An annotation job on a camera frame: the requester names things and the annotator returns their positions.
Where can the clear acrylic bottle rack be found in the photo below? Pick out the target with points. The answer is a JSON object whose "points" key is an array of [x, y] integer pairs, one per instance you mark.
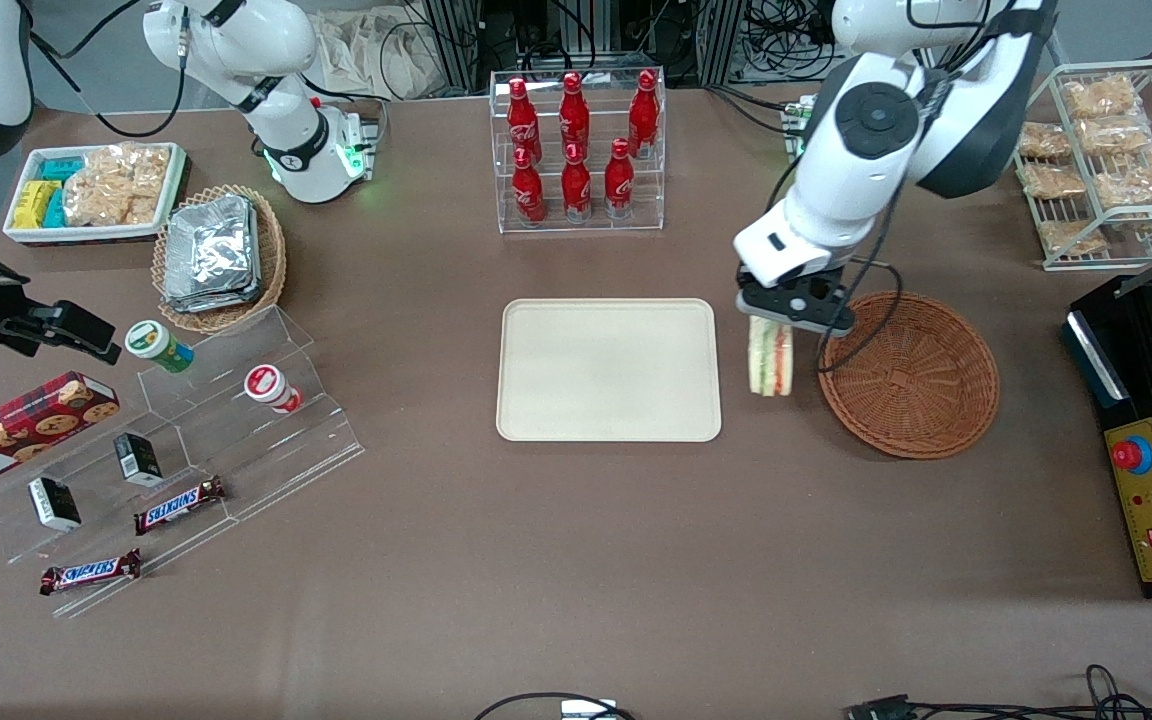
{"points": [[596, 226]]}

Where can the red emergency stop button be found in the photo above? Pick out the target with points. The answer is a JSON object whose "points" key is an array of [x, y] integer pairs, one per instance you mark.
{"points": [[1132, 456]]}

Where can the green-lidded snack cup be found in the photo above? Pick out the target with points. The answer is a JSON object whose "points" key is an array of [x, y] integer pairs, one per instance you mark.
{"points": [[154, 344]]}

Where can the brown Snickers bar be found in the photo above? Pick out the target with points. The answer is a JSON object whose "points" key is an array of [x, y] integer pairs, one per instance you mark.
{"points": [[179, 505], [91, 572]]}

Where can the red tartan cookie box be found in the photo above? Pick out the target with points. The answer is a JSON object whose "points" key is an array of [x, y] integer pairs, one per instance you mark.
{"points": [[26, 430]]}

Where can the small white device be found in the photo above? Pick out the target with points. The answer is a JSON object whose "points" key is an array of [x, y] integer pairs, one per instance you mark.
{"points": [[588, 710]]}

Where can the oval light wicker basket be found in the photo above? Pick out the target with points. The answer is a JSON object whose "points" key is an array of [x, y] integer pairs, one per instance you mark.
{"points": [[271, 260]]}

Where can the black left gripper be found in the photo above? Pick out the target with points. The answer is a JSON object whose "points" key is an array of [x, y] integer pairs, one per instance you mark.
{"points": [[798, 300]]}

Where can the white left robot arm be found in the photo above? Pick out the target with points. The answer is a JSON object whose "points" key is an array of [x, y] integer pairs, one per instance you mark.
{"points": [[856, 180]]}

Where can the small black box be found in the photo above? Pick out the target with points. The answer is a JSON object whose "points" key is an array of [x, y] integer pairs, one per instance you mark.
{"points": [[54, 503], [138, 458]]}

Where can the round brown wicker basket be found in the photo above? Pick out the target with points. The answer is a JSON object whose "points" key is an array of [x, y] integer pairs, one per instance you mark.
{"points": [[916, 390]]}

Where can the clear bag of fried snacks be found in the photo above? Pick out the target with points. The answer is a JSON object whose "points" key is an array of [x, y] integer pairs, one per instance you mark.
{"points": [[1136, 180], [1044, 140], [1099, 96], [1114, 135], [1053, 181], [1071, 238]]}

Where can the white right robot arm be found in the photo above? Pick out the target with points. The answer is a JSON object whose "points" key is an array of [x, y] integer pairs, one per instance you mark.
{"points": [[236, 40]]}

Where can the red cola bottle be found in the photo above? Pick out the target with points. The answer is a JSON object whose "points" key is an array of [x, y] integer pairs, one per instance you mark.
{"points": [[528, 192], [576, 188], [522, 120], [619, 184], [574, 118], [643, 115]]}

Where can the beige plastic tray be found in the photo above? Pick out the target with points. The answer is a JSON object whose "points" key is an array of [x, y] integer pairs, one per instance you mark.
{"points": [[606, 370]]}

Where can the black machine with yellow panel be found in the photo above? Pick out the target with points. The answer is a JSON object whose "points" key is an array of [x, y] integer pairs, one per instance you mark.
{"points": [[1151, 380]]}

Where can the triangular sandwich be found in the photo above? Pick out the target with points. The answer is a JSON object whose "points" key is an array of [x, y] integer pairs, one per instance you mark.
{"points": [[771, 365]]}

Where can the red-lidded snack cup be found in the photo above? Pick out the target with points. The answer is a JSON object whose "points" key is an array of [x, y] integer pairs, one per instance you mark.
{"points": [[268, 386]]}

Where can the teal snack packet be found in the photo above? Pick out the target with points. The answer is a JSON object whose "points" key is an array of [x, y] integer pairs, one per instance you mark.
{"points": [[55, 210], [61, 168]]}

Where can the beige cloth bag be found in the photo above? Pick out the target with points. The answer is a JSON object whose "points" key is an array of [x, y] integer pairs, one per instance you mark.
{"points": [[376, 50]]}

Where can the clear bag of crackers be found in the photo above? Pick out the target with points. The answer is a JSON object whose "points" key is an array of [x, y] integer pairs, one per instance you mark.
{"points": [[116, 185]]}

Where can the clear acrylic stepped display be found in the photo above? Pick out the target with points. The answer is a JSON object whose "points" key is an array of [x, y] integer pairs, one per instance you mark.
{"points": [[266, 460]]}

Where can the yellow snack packet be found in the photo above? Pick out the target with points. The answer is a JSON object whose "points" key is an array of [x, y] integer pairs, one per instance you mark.
{"points": [[34, 204]]}

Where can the silver foil packet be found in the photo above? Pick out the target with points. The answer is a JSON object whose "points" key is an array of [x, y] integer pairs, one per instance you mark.
{"points": [[211, 240], [211, 298]]}

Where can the aluminium frame profile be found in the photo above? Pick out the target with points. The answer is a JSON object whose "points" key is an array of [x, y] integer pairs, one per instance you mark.
{"points": [[454, 40], [721, 40]]}

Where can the white rectangular snack tray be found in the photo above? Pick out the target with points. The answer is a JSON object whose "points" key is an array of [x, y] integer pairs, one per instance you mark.
{"points": [[86, 233]]}

